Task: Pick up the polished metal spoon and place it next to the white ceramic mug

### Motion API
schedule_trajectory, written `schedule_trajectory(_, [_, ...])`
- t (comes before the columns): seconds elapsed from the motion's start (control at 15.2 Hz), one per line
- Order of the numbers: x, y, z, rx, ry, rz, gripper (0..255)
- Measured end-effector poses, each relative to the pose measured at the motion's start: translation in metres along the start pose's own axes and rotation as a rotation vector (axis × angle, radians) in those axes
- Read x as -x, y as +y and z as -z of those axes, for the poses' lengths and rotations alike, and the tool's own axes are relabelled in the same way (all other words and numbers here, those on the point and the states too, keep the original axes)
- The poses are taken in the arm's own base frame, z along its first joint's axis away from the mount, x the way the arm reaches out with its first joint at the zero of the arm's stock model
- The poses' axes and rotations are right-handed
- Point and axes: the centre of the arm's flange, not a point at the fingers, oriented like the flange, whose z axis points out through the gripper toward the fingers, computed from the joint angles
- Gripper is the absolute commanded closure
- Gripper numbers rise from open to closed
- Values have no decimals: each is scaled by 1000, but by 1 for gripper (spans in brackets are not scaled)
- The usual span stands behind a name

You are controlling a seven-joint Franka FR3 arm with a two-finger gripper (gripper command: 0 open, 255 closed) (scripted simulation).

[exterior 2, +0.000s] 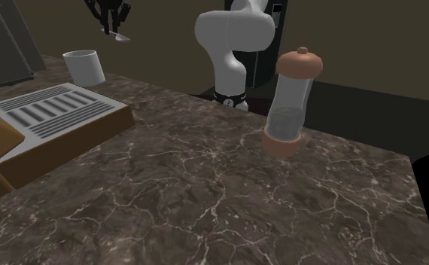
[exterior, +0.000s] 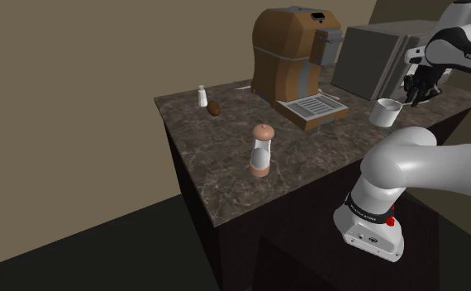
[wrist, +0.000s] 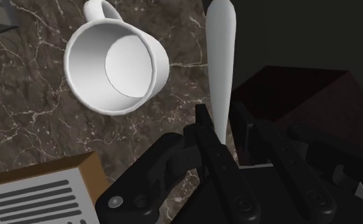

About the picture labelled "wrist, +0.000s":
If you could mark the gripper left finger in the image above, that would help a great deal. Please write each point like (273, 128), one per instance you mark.
(169, 161)

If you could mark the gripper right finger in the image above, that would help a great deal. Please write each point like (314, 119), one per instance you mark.
(293, 173)

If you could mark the white tapered utensil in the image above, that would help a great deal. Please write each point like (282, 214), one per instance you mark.
(220, 62)

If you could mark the dark red robot stand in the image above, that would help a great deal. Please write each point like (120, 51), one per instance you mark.
(324, 102)

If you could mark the brown box with white label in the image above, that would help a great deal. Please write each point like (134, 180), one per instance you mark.
(90, 169)

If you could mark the white mug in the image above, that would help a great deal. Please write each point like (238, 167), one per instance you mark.
(85, 62)

